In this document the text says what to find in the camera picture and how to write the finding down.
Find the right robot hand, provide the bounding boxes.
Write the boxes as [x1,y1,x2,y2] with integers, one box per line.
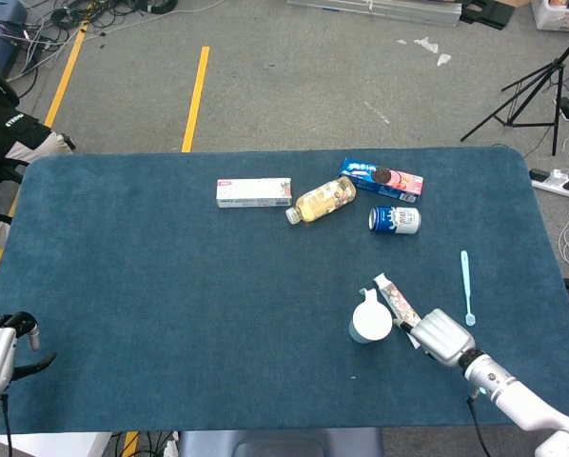
[392,308,477,368]

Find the light blue toothbrush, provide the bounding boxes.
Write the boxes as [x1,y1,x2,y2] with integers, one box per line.
[460,249,477,327]

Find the white toothpaste tube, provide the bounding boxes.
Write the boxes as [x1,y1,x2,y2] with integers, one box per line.
[372,272,423,351]

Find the light blue plastic cup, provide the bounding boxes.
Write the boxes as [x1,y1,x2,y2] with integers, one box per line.
[348,288,394,345]

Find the blue white drink can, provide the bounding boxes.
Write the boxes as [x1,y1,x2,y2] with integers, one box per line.
[368,206,422,235]

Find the white toothpaste box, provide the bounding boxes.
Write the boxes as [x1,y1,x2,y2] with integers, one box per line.
[216,177,294,209]

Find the blue table cloth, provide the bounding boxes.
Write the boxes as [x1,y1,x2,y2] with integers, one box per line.
[0,146,569,435]

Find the blue cookie box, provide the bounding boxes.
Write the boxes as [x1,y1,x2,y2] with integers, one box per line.
[337,157,426,205]

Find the yellow drink bottle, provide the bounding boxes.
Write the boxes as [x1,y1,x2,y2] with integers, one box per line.
[284,175,358,226]

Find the white power strip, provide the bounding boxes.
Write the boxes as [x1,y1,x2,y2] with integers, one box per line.
[529,168,569,199]

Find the person in black jacket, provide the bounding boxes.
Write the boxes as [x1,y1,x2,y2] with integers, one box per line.
[0,47,76,248]

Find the black tripod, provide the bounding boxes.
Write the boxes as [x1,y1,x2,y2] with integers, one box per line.
[460,23,569,157]

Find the black metal plates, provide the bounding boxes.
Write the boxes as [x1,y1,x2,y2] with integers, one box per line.
[459,0,514,30]

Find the grey aluminium rails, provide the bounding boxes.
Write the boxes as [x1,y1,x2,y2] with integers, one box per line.
[286,0,462,29]

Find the white plastic basket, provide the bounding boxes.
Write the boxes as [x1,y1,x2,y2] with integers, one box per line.
[531,0,569,32]

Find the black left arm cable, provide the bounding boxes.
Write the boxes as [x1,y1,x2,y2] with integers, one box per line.
[0,392,14,457]

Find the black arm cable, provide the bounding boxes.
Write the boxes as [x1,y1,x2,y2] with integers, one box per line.
[464,394,493,457]
[0,392,14,457]

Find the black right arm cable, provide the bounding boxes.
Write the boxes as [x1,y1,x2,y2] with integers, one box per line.
[464,394,493,457]

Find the black cable bundle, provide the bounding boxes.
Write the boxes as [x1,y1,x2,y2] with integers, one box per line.
[0,0,179,82]

